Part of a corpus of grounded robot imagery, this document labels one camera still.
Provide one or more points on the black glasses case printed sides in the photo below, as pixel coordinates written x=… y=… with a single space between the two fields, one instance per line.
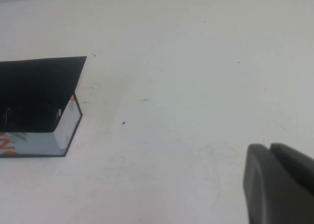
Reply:
x=36 y=79

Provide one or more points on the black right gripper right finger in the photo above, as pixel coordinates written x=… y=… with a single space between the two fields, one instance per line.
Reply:
x=294 y=154

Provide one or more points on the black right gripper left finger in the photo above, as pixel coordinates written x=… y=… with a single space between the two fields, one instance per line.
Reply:
x=269 y=189

